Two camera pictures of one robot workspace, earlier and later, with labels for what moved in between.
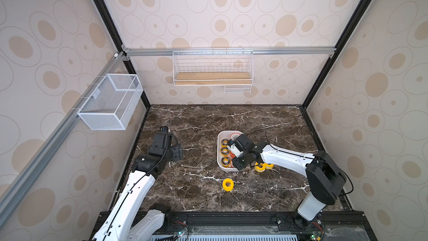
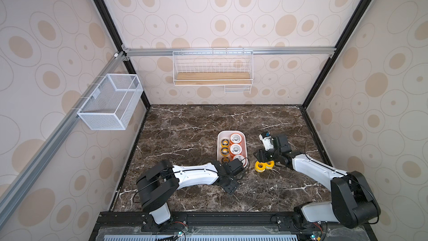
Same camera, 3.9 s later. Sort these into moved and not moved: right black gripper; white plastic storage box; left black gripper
Moved: left black gripper; right black gripper
Not moved: white plastic storage box
